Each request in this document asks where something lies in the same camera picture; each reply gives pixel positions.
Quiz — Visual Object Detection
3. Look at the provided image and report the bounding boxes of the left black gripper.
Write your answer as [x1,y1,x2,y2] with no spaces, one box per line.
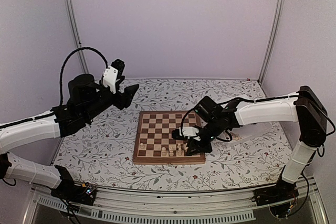
[83,80,139,121]

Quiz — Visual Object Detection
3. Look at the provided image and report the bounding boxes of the white chess bishop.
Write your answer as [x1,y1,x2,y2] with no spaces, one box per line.
[176,148,183,156]

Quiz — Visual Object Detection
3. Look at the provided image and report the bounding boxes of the wooden chess board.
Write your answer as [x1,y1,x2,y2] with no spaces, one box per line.
[133,111,206,165]

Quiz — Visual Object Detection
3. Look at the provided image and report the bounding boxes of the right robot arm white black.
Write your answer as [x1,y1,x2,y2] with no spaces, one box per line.
[177,86,335,201]

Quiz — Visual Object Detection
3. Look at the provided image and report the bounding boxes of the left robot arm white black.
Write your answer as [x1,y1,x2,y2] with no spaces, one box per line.
[1,74,139,200]

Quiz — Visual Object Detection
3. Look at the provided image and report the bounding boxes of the white divided tray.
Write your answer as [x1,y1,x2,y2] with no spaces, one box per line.
[223,126,253,146]

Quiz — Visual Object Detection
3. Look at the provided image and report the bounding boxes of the floral table mat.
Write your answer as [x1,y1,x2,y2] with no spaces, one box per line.
[54,79,292,191]

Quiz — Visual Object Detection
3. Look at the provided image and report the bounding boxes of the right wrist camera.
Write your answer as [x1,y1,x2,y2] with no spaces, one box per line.
[172,126,201,141]

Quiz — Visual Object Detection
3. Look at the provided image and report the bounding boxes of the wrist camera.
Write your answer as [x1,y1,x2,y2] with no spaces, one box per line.
[100,59,125,94]
[172,126,201,141]

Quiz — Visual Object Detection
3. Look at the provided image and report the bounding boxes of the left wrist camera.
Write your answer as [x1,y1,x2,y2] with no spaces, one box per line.
[100,59,125,94]

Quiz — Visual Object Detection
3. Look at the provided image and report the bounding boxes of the right wrist cable loop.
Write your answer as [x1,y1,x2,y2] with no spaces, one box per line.
[180,108,197,133]

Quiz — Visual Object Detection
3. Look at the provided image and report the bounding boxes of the wrist cable loop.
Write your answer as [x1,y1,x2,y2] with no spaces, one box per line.
[59,47,109,104]
[180,108,197,133]

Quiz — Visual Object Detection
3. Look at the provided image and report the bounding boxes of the left wrist cable loop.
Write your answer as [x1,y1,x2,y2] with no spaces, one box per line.
[59,47,109,104]

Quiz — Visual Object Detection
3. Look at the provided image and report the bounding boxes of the front aluminium rail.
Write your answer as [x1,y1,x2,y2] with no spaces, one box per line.
[23,176,329,223]

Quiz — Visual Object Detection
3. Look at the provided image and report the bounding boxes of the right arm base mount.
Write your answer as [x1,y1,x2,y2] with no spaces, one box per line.
[251,179,299,218]

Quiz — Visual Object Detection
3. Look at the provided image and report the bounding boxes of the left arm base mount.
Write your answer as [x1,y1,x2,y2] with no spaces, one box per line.
[51,180,97,206]

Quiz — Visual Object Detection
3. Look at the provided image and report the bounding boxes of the left aluminium frame post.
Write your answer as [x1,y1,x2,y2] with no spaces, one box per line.
[65,0,89,73]

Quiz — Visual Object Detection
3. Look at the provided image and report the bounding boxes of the aluminium frame post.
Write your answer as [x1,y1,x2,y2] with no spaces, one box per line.
[258,0,285,85]
[65,0,89,73]

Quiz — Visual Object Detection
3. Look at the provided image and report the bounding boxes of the right aluminium frame post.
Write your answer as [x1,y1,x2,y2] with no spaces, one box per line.
[258,0,285,85]

